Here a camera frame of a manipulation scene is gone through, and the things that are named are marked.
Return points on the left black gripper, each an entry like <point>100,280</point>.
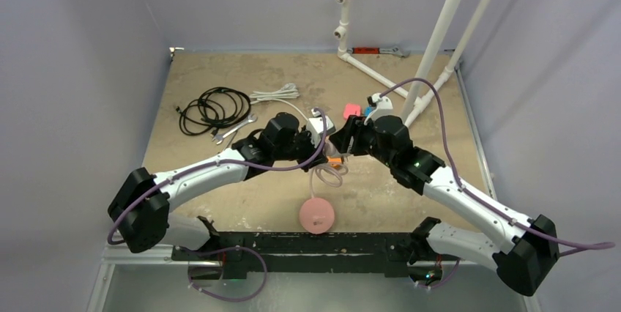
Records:
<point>311,150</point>

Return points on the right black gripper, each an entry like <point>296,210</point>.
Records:
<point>346,137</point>

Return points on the pink plug adapter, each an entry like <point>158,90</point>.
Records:
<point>351,109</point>

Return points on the blue plug adapter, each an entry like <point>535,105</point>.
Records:
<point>368,110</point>

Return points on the white cube socket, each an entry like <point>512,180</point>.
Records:
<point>331,150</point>

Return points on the orange power strip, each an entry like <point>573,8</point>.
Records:
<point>336,162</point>

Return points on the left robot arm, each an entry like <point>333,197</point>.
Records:
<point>141,210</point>

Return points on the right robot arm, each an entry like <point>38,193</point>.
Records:
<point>520,249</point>

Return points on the pink round socket base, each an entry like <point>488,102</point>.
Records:
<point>316,215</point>

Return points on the silver open-end wrench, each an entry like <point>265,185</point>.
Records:
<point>220,137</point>

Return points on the yellow black screwdriver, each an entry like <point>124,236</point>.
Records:
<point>230,140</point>

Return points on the black base beam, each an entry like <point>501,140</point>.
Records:
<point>391,254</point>

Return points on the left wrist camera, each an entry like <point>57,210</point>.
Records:
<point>319,127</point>

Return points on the white pipe frame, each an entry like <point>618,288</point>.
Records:
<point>424,29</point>

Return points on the red handled wrench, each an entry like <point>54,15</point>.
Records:
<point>395,51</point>

